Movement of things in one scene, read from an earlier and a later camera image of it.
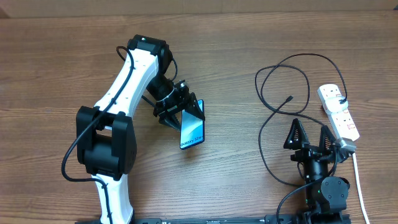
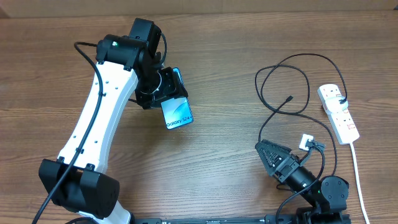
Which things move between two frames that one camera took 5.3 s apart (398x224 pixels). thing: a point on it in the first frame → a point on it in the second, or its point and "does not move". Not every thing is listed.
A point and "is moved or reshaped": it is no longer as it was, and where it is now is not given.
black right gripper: (306, 152) → (270, 150)
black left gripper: (165, 112) → (147, 101)
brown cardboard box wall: (37, 9) does not move
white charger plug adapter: (334, 105) does not move
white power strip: (341, 121) does not move
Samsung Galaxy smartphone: (192, 128) is moved or reshaped
